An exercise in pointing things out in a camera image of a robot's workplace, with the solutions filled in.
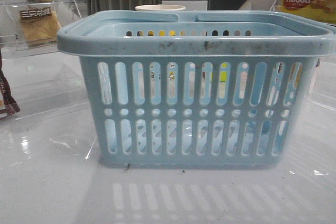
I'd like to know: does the clear acrylic stand right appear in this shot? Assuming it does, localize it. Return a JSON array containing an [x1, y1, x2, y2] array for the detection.
[[270, 0, 281, 11]]

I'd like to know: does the light blue plastic basket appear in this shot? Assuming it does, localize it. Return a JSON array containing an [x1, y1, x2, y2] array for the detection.
[[57, 10, 335, 167]]

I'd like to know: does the white paper cup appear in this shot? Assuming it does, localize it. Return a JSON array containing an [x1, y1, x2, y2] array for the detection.
[[135, 4, 186, 12]]

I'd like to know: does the clear acrylic shelf left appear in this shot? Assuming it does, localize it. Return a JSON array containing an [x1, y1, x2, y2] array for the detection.
[[1, 0, 81, 57]]

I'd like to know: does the bread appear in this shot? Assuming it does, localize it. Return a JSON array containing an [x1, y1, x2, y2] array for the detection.
[[19, 6, 60, 48]]

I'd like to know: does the dark red snack packet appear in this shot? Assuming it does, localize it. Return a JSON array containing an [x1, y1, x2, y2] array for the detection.
[[1, 54, 20, 121]]

